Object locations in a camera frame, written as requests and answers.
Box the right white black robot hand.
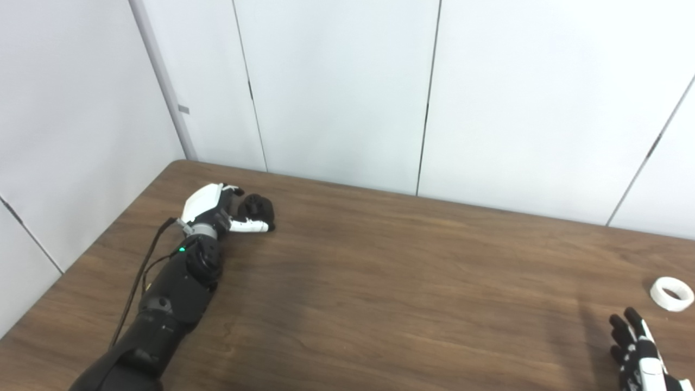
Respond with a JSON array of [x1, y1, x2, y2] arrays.
[[609, 307, 695, 391]]

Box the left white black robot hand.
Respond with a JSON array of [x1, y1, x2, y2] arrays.
[[180, 183, 271, 237]]

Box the round black part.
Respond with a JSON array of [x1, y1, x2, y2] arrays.
[[237, 194, 276, 232]]

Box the white ring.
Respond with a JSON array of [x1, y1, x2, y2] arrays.
[[649, 276, 695, 313]]

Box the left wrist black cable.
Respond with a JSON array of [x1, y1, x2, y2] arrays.
[[108, 217, 188, 349]]

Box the gray wall corner pole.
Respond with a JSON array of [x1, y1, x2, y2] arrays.
[[128, 0, 199, 162]]

